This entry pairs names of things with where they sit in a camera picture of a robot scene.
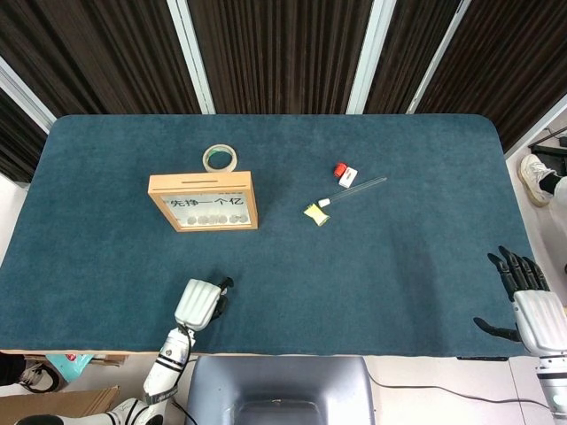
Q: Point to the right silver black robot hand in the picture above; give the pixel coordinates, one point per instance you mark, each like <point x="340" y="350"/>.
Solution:
<point x="542" y="319"/>

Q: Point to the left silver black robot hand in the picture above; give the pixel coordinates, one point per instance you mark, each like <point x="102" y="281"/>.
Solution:
<point x="197" y="303"/>

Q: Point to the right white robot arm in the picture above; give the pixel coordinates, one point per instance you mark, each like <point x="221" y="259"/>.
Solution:
<point x="553" y="389"/>

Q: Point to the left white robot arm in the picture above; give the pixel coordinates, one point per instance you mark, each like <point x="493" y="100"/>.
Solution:
<point x="170" y="358"/>

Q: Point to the wooden coin bank box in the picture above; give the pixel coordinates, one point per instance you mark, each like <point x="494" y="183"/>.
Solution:
<point x="199" y="182"/>

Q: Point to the teal plastic bag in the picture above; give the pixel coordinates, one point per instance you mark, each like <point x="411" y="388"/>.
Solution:
<point x="75" y="360"/>

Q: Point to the person's leg with black sock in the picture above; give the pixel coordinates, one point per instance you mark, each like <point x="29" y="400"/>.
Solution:
<point x="556" y="183"/>

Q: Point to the clear tape roll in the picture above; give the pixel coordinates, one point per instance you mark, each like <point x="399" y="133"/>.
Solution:
<point x="207" y="160"/>

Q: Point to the yellow packet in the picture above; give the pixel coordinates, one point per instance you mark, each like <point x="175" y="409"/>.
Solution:
<point x="316" y="214"/>

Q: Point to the blue table cloth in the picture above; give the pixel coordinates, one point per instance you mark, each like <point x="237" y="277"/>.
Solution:
<point x="354" y="274"/>

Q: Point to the small white cap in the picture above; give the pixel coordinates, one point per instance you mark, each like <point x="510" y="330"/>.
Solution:
<point x="324" y="203"/>

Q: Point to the black metal stand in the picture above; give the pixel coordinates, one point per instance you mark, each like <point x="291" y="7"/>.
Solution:
<point x="549" y="149"/>

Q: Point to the black and white sneaker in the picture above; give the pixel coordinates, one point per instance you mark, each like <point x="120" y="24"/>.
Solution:
<point x="42" y="376"/>

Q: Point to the brown cardboard box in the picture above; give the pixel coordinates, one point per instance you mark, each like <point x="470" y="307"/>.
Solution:
<point x="57" y="405"/>

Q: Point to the small red cap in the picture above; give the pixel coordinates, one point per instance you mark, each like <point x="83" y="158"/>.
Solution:
<point x="340" y="169"/>

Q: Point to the small white box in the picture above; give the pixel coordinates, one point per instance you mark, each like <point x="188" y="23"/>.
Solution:
<point x="348" y="177"/>

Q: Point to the thin glass rod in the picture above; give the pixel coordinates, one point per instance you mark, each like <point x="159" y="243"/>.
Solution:
<point x="359" y="188"/>

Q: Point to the dark brown pleated curtain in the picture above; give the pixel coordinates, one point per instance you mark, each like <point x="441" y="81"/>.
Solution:
<point x="509" y="57"/>
<point x="15" y="141"/>
<point x="279" y="57"/>
<point x="405" y="53"/>
<point x="97" y="57"/>

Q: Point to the white window post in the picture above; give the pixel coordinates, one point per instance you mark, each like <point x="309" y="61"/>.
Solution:
<point x="538" y="128"/>
<point x="436" y="57"/>
<point x="192" y="57"/>
<point x="24" y="97"/>
<point x="370" y="57"/>

